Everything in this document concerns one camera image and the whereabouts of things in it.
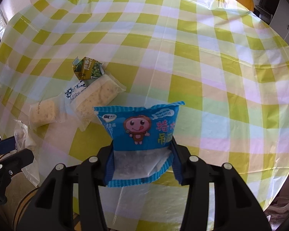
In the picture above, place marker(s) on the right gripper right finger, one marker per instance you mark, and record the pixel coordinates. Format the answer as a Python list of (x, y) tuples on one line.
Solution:
[(235, 207)]

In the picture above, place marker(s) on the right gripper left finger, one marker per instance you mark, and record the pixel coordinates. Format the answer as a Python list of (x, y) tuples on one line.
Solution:
[(52, 206)]

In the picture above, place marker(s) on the blue cartoon snack packet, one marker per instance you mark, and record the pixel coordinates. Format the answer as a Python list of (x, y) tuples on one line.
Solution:
[(141, 139)]

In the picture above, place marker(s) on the clear white nut packet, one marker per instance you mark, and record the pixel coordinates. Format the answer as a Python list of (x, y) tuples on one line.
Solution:
[(23, 140)]

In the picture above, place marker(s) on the striped sofa cushion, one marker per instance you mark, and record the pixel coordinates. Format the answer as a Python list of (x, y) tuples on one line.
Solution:
[(19, 193)]

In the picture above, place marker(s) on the clear packet beige cake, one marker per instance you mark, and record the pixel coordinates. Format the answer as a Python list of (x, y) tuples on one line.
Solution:
[(84, 98)]

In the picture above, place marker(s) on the small olive green packet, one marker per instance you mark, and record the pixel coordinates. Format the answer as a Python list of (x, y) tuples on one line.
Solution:
[(87, 68)]

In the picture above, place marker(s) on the green yellow checkered tablecloth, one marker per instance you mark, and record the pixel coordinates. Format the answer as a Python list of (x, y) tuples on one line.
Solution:
[(228, 66)]

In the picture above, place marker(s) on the white cabinet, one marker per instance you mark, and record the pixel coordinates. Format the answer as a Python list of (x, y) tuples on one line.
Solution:
[(280, 20)]

